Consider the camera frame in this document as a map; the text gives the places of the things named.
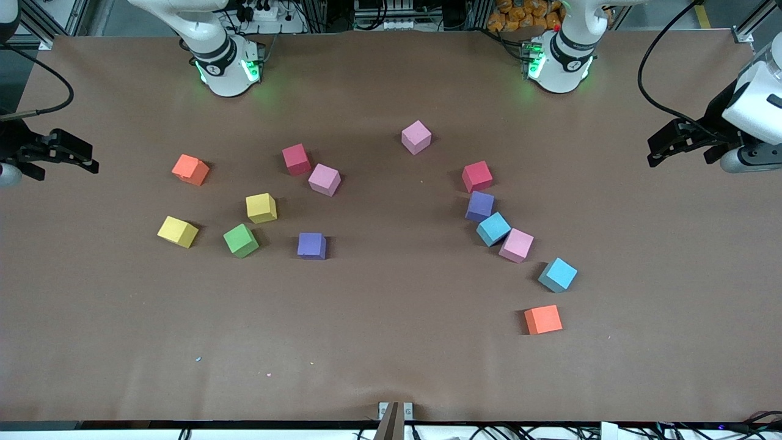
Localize green foam cube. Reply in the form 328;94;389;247
223;223;260;259

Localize yellow foam cube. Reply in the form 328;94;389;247
246;193;278;224
157;216;200;249

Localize red foam cube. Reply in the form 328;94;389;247
282;144;312;177
461;161;494;194

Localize purple foam cube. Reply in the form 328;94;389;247
465;191;495;223
297;232;327;260

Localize pink foam cube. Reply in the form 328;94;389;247
401;120;433;156
498;228;535;264
307;163;342;197

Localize orange foam cube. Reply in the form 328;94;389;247
524;304;563;336
171;154;210;186

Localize blue foam cube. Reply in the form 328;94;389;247
476;211;512;248
538;257;578;293

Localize orange snack bags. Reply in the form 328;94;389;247
487;0;566;32

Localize white power strip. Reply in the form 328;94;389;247
235;0;306;34

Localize white electronic device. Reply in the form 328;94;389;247
354;0;428;31

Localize brown paper table cover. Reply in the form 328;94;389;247
0;29;782;424

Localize aluminium frame post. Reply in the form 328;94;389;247
18;0;80;51
733;0;782;43

